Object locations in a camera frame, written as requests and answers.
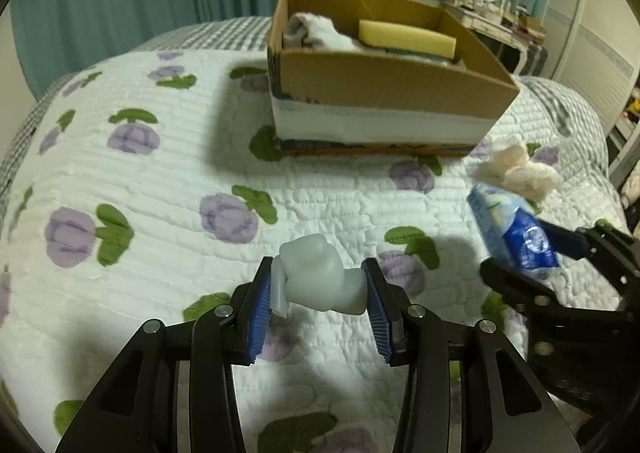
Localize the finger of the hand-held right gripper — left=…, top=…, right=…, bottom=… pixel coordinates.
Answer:
left=479, top=258, right=632, bottom=321
left=535, top=218, right=640, bottom=280

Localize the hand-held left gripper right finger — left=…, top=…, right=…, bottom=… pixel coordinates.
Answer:
left=362, top=258, right=584, bottom=453

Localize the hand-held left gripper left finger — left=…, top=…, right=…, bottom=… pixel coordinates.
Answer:
left=55, top=257, right=275, bottom=453

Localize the blue tissue packet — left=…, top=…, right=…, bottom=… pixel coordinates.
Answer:
left=467, top=182, right=561, bottom=280

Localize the white soft foam toy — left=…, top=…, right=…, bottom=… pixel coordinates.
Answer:
left=270, top=234, right=372, bottom=320

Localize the cardboard box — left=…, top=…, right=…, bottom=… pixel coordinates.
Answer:
left=266, top=0, right=521, bottom=157

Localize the white quilt with purple flowers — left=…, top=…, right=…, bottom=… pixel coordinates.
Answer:
left=0, top=46, right=628, bottom=453

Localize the white wardrobe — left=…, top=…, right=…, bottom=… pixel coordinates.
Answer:
left=542, top=0, right=640, bottom=134

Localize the white dressing table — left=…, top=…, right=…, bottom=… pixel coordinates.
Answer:
left=442, top=0, right=548, bottom=76

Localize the teal cloth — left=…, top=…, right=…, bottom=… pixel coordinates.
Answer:
left=385, top=48, right=463, bottom=67

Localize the yellow sponge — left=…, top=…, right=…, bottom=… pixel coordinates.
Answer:
left=358, top=19, right=459, bottom=61

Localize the white grey sock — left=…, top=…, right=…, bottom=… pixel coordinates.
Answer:
left=282, top=12, right=368, bottom=52

